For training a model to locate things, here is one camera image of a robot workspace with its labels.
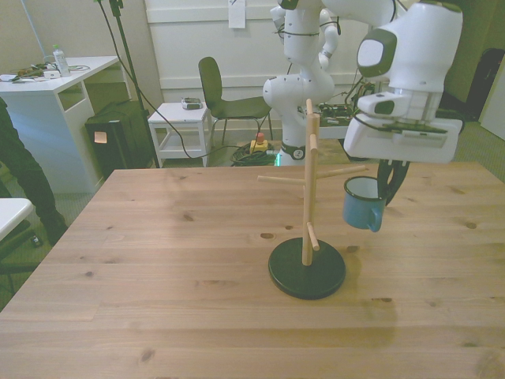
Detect blue enamel mug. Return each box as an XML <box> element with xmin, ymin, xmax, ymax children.
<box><xmin>341</xmin><ymin>176</ymin><xmax>388</xmax><ymax>234</ymax></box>

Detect person leg dark trousers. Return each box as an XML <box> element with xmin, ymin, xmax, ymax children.
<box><xmin>0</xmin><ymin>96</ymin><xmax>69</xmax><ymax>246</ymax></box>

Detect black computer case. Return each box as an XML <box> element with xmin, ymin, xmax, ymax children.
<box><xmin>84</xmin><ymin>101</ymin><xmax>157</xmax><ymax>179</ymax></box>

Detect black office chair base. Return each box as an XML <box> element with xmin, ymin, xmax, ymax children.
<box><xmin>0</xmin><ymin>219</ymin><xmax>43</xmax><ymax>295</ymax></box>

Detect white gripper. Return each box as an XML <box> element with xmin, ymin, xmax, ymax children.
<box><xmin>342</xmin><ymin>114</ymin><xmax>466</xmax><ymax>208</ymax></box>

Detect white paper sheet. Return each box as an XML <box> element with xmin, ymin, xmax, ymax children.
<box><xmin>228</xmin><ymin>0</ymin><xmax>246</xmax><ymax>29</ymax></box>

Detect clear plastic bottle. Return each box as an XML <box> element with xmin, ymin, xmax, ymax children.
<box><xmin>52</xmin><ymin>43</ymin><xmax>73</xmax><ymax>78</ymax></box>

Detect white seat edge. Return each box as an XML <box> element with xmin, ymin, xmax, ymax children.
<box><xmin>0</xmin><ymin>197</ymin><xmax>34</xmax><ymax>241</ymax></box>

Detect coiled dark cable bundle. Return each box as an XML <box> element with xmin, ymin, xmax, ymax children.
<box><xmin>230</xmin><ymin>144</ymin><xmax>282</xmax><ymax>167</ymax></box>

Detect wooden mug tree black base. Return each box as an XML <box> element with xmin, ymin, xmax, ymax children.
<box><xmin>256</xmin><ymin>98</ymin><xmax>367</xmax><ymax>300</ymax></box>

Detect black tripod stand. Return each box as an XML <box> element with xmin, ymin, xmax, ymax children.
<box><xmin>92</xmin><ymin>0</ymin><xmax>161</xmax><ymax>170</ymax></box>

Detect long black floor cable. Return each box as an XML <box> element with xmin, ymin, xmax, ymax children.
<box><xmin>97</xmin><ymin>0</ymin><xmax>253</xmax><ymax>160</ymax></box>

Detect dark plastic chair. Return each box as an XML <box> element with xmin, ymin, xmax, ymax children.
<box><xmin>197</xmin><ymin>56</ymin><xmax>273</xmax><ymax>156</ymax></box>

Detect white desk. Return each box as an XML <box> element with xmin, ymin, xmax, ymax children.
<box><xmin>0</xmin><ymin>55</ymin><xmax>132</xmax><ymax>195</ymax></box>

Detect yellow emergency stop button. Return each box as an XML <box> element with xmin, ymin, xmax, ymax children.
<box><xmin>249</xmin><ymin>133</ymin><xmax>270</xmax><ymax>156</ymax></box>

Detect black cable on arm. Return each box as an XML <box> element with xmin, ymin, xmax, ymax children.
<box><xmin>271</xmin><ymin>13</ymin><xmax>341</xmax><ymax>76</ymax></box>

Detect white side table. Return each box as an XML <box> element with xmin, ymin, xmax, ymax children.
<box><xmin>148</xmin><ymin>101</ymin><xmax>212</xmax><ymax>169</ymax></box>

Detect tools clutter pile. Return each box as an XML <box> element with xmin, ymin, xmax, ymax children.
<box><xmin>8</xmin><ymin>62</ymin><xmax>45</xmax><ymax>83</ymax></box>

